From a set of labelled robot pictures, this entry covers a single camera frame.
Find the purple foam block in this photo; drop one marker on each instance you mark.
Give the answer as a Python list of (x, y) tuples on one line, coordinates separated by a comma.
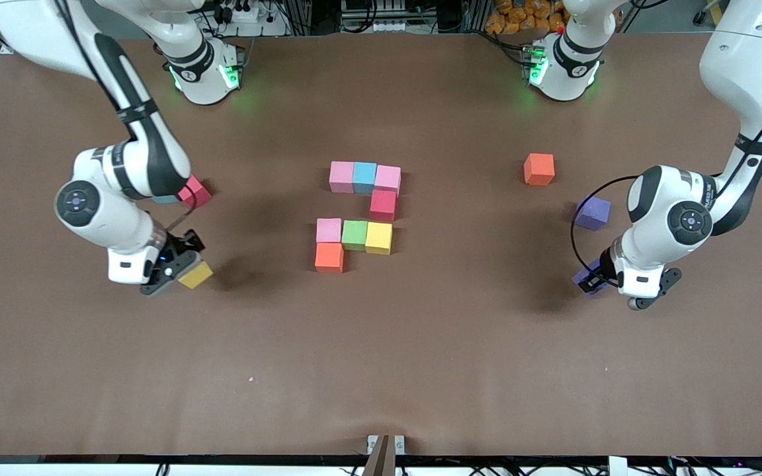
[(592, 213), (581, 277)]

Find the green foam block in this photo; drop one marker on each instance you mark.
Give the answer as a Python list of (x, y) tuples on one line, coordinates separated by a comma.
[(355, 236)]

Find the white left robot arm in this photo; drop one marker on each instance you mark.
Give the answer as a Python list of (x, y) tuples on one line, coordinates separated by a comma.
[(751, 59)]

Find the crimson foam block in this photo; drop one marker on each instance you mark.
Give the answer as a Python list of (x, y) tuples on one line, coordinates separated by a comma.
[(197, 193), (382, 206)]

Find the orange snack bags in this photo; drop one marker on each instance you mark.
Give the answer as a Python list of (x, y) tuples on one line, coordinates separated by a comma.
[(520, 16)]

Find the white power strip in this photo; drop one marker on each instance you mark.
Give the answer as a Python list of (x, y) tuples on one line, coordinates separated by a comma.
[(245, 14)]

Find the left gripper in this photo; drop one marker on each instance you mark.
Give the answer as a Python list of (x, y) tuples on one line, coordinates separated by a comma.
[(604, 270)]

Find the light blue foam block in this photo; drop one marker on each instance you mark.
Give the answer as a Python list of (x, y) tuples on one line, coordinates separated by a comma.
[(365, 177), (166, 199)]

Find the small metal bracket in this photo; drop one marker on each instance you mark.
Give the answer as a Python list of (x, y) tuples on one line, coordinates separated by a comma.
[(372, 443)]

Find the pink foam block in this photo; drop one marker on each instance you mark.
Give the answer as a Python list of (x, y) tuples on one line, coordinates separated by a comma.
[(387, 178), (329, 231), (341, 177)]

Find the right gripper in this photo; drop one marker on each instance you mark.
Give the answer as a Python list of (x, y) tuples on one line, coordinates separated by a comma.
[(184, 245)]

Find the orange foam block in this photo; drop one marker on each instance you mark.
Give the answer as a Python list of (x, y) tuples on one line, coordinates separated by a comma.
[(329, 258), (539, 168)]

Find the yellow foam block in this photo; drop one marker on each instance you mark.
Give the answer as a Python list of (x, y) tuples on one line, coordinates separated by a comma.
[(378, 239), (199, 276)]

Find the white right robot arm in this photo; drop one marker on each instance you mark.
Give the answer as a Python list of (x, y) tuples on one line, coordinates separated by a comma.
[(96, 211)]

